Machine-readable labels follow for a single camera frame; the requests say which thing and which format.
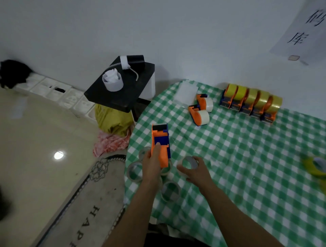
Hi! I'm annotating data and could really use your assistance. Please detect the person's left hand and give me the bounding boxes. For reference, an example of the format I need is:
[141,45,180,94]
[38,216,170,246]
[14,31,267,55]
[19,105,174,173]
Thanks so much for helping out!
[141,142,163,184]

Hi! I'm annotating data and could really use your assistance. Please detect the orange dispenser with yellow tape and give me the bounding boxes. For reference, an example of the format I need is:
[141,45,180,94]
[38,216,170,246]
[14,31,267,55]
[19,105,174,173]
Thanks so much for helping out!
[230,86,248,110]
[241,88,259,114]
[220,83,238,107]
[251,90,270,119]
[260,95,283,124]

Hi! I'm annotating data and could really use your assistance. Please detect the yellow bag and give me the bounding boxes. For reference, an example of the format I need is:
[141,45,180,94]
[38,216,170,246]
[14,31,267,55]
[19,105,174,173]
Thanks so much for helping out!
[95,104,135,138]

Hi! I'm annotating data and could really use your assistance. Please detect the white foam packing tray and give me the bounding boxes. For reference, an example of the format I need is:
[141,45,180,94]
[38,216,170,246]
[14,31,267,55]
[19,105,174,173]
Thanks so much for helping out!
[13,72,97,123]

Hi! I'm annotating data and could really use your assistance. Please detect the black side table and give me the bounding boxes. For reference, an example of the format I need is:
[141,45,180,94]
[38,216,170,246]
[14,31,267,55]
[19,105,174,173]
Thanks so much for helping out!
[84,55,156,122]

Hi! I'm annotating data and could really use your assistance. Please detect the clear tape roll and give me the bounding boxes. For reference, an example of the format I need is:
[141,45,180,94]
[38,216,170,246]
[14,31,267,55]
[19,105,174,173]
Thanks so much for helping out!
[160,181,182,203]
[177,156,199,176]
[126,161,144,184]
[160,159,174,177]
[138,146,152,160]

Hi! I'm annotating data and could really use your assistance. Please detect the white paper wall sign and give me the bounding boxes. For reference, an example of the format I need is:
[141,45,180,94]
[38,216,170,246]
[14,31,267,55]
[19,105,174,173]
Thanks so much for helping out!
[269,0,326,65]

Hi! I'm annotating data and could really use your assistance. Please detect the green checked tablecloth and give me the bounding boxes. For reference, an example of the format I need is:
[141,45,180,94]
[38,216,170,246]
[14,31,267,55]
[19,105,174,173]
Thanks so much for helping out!
[123,79,326,247]

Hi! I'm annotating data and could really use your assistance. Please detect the orange and blue tape dispenser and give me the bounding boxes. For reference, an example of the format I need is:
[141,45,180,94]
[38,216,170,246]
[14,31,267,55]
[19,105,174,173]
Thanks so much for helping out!
[151,123,171,169]

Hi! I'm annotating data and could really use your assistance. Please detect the black paint roller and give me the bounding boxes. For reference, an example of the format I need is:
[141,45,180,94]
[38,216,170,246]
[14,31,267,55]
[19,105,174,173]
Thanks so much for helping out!
[108,55,146,82]

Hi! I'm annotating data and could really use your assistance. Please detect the person's left forearm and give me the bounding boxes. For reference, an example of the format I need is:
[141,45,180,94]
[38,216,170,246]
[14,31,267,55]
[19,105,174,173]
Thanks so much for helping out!
[102,178,163,247]

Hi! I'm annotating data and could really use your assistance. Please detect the black fluffy object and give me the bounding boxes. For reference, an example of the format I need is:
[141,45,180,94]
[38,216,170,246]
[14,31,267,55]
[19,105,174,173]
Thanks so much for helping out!
[0,60,33,89]

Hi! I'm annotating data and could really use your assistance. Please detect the pink patterned cloth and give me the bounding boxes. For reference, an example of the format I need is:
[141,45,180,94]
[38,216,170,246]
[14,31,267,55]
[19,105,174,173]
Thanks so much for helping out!
[92,127,133,158]

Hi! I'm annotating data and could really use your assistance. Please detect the person's right hand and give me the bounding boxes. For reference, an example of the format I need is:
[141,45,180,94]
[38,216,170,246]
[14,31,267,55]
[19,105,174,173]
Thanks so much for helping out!
[176,156,213,190]

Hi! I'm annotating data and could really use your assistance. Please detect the person's right forearm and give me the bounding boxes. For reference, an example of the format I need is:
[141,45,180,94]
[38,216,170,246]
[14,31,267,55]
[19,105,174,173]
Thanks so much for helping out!
[199,181,284,247]

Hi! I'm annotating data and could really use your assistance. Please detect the grey doormat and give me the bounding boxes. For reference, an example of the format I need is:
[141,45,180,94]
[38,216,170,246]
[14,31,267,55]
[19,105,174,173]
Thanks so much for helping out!
[38,154,128,247]

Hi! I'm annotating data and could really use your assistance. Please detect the white paper roll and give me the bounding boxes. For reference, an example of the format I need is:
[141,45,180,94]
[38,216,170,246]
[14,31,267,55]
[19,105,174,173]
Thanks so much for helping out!
[102,68,124,92]

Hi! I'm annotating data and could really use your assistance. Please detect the orange dispenser with white tape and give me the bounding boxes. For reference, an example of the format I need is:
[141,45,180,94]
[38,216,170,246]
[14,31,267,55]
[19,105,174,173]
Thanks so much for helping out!
[196,94,214,113]
[188,104,210,127]

